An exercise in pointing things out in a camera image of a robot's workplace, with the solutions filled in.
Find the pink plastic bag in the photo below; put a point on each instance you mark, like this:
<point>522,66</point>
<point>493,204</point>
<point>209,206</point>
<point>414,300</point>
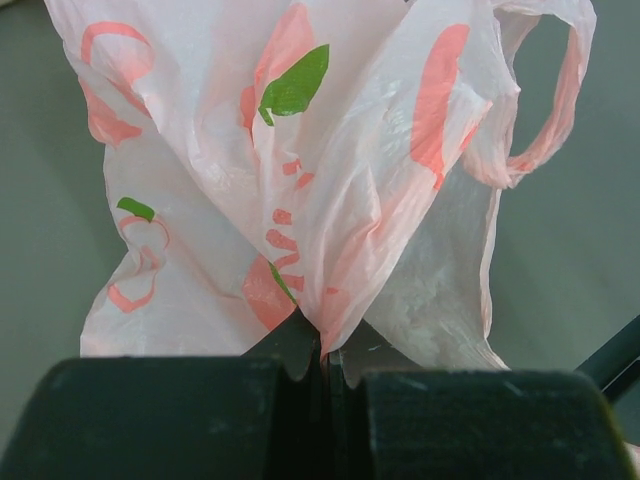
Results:
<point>344,159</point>

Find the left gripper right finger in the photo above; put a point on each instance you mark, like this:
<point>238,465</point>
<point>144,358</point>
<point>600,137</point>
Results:
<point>395,420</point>

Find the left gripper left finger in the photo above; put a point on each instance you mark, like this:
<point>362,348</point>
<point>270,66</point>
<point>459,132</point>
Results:
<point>252,416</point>

